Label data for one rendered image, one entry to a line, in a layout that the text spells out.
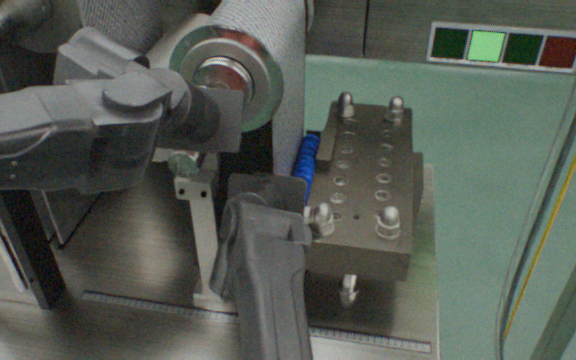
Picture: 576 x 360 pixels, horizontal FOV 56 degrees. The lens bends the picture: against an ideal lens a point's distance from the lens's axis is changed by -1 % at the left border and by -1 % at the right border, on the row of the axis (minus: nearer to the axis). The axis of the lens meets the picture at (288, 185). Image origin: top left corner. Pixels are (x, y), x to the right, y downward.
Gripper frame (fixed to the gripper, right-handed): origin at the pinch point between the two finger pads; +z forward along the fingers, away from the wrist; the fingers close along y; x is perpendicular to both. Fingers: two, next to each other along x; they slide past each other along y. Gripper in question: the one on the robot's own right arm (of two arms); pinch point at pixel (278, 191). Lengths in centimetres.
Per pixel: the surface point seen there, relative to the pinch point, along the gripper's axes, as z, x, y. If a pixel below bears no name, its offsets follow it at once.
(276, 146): -5.9, 7.1, 0.2
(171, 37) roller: 3.0, 21.2, -18.9
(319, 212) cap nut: -3.3, -1.7, 6.7
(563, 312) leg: 77, -38, 71
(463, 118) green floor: 234, 12, 61
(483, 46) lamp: 20.1, 25.3, 29.6
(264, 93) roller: -11.2, 13.9, -0.9
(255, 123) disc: -8.4, 10.0, -2.4
